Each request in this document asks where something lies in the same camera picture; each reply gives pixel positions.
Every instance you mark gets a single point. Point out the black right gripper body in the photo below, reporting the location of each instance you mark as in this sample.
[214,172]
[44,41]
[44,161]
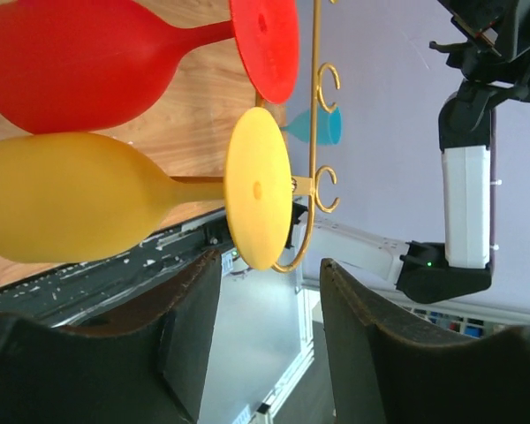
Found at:
[495,58]

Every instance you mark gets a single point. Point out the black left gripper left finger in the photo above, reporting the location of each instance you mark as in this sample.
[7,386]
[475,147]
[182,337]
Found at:
[144,361]

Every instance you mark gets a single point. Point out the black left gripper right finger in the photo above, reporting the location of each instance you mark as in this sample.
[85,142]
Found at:
[388,365]

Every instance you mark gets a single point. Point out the yellow wine glass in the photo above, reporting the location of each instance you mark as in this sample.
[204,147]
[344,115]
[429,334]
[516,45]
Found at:
[81,196]

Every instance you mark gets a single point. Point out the blue wine glass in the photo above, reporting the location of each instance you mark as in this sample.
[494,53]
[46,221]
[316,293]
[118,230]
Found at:
[328,127]

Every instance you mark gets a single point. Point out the red wine glass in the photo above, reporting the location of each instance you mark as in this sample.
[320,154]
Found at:
[73,66]

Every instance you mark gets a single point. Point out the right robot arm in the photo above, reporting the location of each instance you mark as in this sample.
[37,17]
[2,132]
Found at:
[463,264]

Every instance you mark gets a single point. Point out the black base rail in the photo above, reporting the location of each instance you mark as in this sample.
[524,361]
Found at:
[75,292]

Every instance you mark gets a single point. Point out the gold wire wine glass rack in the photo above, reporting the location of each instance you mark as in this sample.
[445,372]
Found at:
[309,186]

